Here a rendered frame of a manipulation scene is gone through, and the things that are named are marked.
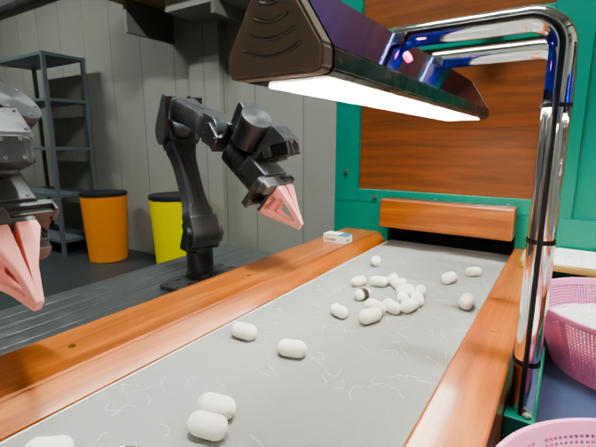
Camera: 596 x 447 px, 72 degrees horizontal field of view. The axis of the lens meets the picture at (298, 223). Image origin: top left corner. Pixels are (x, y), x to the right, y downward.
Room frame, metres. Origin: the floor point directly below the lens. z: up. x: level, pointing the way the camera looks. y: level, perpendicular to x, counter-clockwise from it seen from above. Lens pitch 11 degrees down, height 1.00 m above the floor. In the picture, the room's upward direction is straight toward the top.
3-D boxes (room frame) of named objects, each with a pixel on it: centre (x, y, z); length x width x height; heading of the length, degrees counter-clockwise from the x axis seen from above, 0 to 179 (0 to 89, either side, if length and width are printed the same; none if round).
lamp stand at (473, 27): (0.50, -0.22, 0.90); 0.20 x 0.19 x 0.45; 147
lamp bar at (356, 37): (0.55, -0.15, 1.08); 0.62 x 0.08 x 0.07; 147
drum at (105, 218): (3.48, 1.67, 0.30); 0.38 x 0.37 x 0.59; 148
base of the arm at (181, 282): (0.95, 0.24, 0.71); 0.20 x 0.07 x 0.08; 148
